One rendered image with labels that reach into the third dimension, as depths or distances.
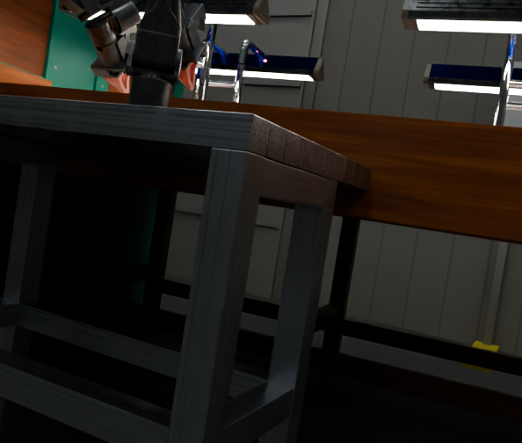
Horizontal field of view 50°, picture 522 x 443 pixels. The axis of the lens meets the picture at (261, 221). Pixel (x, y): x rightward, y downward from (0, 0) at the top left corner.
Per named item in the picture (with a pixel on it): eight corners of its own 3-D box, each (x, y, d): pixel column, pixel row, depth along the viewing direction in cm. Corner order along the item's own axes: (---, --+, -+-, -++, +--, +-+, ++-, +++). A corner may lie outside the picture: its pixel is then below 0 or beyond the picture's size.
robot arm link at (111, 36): (113, 33, 140) (103, 7, 135) (126, 39, 137) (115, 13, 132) (90, 47, 137) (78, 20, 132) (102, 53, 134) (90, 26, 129)
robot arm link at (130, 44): (129, 42, 92) (126, 32, 87) (183, 53, 94) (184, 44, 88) (123, 80, 93) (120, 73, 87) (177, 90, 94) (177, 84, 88)
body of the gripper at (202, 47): (168, 48, 126) (158, 17, 121) (209, 50, 122) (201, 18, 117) (155, 64, 122) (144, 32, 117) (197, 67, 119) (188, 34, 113)
